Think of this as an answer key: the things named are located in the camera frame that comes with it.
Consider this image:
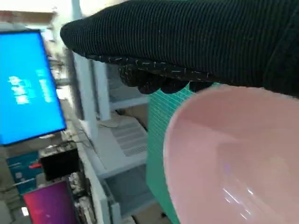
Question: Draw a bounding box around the black knitted gloved right hand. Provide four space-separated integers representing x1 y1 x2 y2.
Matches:
60 0 299 100

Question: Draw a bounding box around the teal cardboard box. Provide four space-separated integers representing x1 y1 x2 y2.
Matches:
6 151 44 194

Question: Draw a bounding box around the monitor with blue screen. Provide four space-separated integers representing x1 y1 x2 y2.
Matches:
0 29 68 147

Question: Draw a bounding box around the black box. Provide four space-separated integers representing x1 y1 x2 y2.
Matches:
38 148 80 182

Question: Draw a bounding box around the white mesh cabinet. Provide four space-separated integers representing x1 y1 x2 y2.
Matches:
97 112 155 210
72 53 150 112

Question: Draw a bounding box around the pink bowl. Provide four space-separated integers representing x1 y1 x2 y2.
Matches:
163 83 299 224

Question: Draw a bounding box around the green cutting mat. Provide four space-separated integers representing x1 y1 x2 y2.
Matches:
146 81 221 224

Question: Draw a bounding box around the monitor with purple screen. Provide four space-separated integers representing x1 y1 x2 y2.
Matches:
22 179 80 224

